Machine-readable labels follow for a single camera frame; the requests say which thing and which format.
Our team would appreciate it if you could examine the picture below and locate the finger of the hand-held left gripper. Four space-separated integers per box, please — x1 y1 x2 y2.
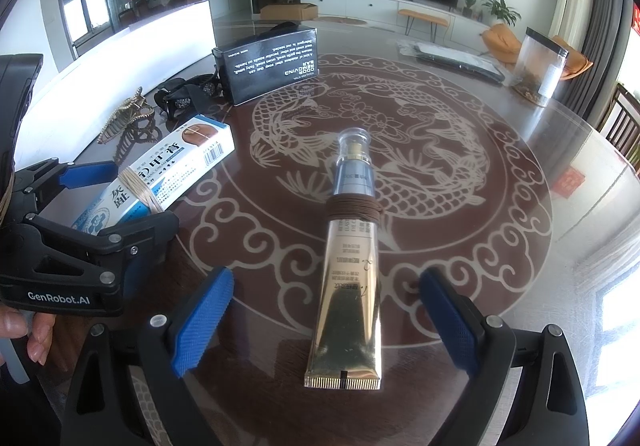
14 157 121 199
22 210 181 287

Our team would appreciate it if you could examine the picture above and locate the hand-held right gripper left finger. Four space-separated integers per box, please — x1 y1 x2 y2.
59 266 236 446

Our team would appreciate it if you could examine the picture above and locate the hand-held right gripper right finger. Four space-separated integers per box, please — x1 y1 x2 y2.
418 267 590 446

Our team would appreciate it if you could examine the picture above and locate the gold pearl hair claw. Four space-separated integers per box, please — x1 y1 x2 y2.
97 85 160 147

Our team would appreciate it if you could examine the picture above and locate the blue medicine box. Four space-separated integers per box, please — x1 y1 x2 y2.
70 113 237 238

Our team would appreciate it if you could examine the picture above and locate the gold cosmetic tube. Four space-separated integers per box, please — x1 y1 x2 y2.
302 126 386 392

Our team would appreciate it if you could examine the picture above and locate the person's left hand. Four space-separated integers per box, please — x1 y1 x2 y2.
0 309 58 367

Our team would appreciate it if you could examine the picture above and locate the beige rubber band bundle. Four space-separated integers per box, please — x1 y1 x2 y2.
119 167 166 214

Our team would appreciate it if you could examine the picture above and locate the black bow hair accessory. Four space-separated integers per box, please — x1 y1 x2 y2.
152 85 201 119

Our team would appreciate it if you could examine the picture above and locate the white board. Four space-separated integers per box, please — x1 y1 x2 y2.
12 0 214 172

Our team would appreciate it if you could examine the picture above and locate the black sequin hair accessory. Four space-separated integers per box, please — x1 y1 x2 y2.
192 61 231 100

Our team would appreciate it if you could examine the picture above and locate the black cardboard box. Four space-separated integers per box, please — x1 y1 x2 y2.
212 25 319 106

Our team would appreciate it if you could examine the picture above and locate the brown cardboard box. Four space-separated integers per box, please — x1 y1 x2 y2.
260 2 318 22

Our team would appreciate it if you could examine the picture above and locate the wooden dining chair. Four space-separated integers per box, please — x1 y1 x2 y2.
597 84 640 167

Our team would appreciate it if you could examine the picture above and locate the clear jar with black lid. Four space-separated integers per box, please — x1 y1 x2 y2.
510 26 570 106

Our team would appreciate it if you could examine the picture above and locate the orange lounge chair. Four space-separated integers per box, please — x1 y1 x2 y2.
480 24 588 77

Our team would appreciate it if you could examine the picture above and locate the wooden bench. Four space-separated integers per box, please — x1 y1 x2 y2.
397 9 451 40

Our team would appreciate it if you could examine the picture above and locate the white television cabinet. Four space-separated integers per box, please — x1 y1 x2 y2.
300 0 493 34

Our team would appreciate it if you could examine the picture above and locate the large leafy potted plant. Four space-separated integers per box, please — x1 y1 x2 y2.
482 0 521 27

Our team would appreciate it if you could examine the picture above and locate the grey curtain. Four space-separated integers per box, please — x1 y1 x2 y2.
582 0 633 127

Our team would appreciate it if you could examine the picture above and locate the brown hair tie bundle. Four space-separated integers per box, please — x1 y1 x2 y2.
326 196 383 222

